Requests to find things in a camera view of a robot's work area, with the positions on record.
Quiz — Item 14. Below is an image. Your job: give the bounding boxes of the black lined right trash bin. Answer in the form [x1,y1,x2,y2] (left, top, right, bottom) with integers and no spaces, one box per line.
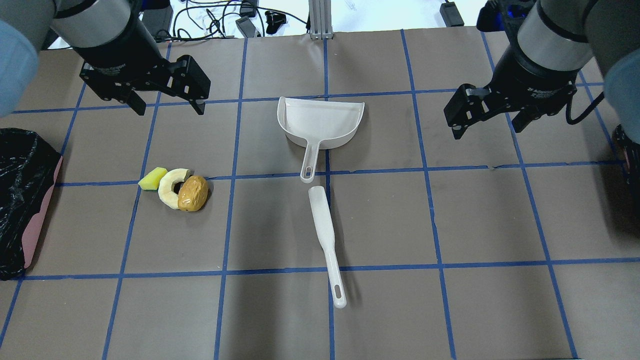
[612,124,640,204]

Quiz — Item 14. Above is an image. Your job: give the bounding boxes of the cream toy apple ring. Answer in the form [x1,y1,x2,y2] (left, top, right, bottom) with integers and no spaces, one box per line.
[158,168,192,211]

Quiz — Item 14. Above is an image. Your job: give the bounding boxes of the white plastic dustpan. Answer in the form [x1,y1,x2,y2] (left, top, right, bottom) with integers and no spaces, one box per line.
[276,96,365,183]

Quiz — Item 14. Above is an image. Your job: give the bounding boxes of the aluminium frame post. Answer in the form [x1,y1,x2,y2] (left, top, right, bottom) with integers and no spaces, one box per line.
[308,0,334,40]

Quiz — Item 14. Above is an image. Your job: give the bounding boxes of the black power brick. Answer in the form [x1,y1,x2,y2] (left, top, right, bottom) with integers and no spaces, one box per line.
[141,0,173,42]

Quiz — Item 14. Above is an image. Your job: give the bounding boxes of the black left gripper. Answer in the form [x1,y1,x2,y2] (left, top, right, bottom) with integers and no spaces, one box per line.
[79,19,211,116]

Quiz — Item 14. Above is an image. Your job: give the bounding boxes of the black power adapter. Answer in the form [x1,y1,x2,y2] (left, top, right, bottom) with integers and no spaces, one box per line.
[439,0,465,28]

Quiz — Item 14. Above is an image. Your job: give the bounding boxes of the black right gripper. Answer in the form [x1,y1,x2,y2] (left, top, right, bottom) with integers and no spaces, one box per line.
[443,45,578,140]

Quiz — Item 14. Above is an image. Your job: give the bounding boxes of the black lined trash bin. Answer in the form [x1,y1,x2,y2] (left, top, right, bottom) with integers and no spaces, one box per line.
[0,128,63,281]
[612,124,640,204]

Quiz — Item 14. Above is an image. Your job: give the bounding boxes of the black lined left trash bin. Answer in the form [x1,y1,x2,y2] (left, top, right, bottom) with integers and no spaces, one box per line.
[0,128,63,281]

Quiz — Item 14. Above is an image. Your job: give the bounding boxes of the brown toy potato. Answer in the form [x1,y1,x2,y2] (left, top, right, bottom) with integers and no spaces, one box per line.
[177,175,210,212]

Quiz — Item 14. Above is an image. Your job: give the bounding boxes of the yellow green sponge piece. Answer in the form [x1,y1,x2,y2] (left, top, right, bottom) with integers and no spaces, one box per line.
[137,167,169,191]

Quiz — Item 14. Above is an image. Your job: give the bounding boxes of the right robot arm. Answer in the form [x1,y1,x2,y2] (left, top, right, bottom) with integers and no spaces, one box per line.
[443,0,640,143]

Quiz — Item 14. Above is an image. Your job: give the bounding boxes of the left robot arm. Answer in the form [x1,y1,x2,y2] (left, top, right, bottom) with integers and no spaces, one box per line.
[0,0,211,117]

